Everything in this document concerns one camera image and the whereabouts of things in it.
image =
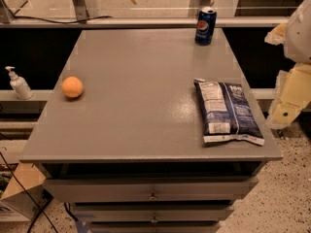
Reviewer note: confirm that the blue Pepsi can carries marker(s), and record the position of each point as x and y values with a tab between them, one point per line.
205	26

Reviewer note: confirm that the grey drawer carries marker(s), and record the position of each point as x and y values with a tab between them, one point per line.
149	190
160	227
152	213

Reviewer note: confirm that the white pump soap bottle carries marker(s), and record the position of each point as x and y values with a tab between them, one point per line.
19	84

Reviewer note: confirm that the bottom grey drawer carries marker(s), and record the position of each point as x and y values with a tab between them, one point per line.
160	227

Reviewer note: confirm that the blue chip bag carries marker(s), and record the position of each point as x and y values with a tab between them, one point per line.
226	113

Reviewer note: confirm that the grey drawer cabinet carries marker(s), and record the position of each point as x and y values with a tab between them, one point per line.
139	117

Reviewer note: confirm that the middle grey drawer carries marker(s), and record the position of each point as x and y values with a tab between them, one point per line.
152	213

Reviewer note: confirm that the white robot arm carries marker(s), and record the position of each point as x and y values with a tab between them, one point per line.
293	87

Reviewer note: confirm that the cardboard box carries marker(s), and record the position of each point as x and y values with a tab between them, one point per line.
22	194

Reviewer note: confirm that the metal frame post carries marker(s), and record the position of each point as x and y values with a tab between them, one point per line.
85	9

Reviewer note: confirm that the orange fruit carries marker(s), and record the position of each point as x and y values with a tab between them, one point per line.
72	87

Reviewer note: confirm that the top grey drawer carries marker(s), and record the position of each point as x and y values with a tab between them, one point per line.
149	190

